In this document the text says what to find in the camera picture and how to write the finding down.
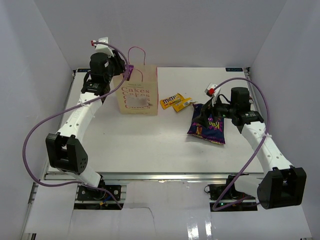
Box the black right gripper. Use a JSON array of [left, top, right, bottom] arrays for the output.
[[194, 93, 237, 129]]

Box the purple candy snack bag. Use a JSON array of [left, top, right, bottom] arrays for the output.
[[187, 115, 226, 145]]

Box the yellow snack packet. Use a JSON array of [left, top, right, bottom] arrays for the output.
[[172, 97, 196, 113]]

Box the yellow M&M's candy packet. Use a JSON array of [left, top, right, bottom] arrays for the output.
[[160, 93, 184, 110]]

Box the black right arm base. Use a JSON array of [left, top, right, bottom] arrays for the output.
[[204, 183, 258, 211]]

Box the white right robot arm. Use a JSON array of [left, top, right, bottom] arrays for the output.
[[199, 83, 307, 211]]

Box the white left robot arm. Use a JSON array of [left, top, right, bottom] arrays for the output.
[[56, 91, 205, 200]]

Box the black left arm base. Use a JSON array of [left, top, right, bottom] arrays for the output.
[[76, 185, 122, 203]]

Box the white front cover panel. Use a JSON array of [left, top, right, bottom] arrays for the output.
[[25, 181, 312, 240]]

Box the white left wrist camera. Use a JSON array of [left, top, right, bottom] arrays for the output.
[[91, 37, 114, 57]]

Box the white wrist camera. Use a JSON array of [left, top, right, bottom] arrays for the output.
[[204, 82, 221, 106], [91, 37, 114, 57]]

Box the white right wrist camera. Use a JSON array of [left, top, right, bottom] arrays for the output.
[[204, 82, 221, 106]]

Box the aluminium table edge rail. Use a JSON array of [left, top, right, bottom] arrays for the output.
[[44, 172, 263, 181]]

